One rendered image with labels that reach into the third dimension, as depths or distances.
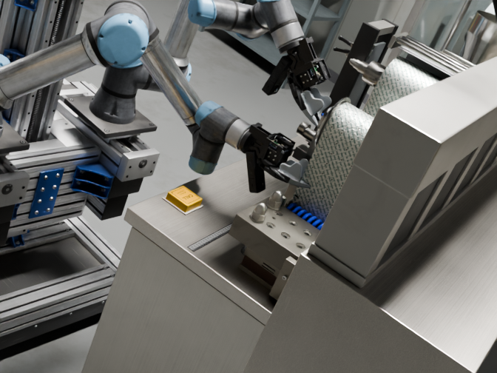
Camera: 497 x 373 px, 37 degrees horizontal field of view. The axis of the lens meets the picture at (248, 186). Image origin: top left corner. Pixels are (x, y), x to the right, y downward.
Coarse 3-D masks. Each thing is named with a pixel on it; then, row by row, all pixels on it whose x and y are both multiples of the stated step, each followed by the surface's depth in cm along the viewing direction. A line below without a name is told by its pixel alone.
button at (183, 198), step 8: (168, 192) 196; (176, 192) 197; (184, 192) 199; (192, 192) 200; (168, 200) 197; (176, 200) 195; (184, 200) 195; (192, 200) 197; (200, 200) 199; (184, 208) 194; (192, 208) 197
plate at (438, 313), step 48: (480, 192) 132; (432, 240) 110; (480, 240) 116; (288, 288) 97; (336, 288) 93; (384, 288) 94; (432, 288) 99; (480, 288) 103; (288, 336) 98; (336, 336) 95; (384, 336) 91; (432, 336) 89; (480, 336) 93
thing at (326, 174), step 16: (320, 160) 185; (336, 160) 183; (304, 176) 189; (320, 176) 186; (336, 176) 184; (304, 192) 190; (320, 192) 187; (336, 192) 185; (304, 208) 191; (320, 208) 188
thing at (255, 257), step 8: (248, 256) 180; (256, 256) 179; (240, 264) 182; (248, 264) 181; (256, 264) 180; (264, 264) 179; (248, 272) 182; (256, 272) 181; (264, 272) 180; (272, 272) 178; (264, 280) 180; (272, 280) 179
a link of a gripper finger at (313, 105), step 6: (306, 90) 185; (306, 96) 185; (312, 96) 185; (306, 102) 186; (312, 102) 185; (318, 102) 184; (312, 108) 185; (318, 108) 184; (306, 114) 186; (312, 114) 186; (312, 120) 186
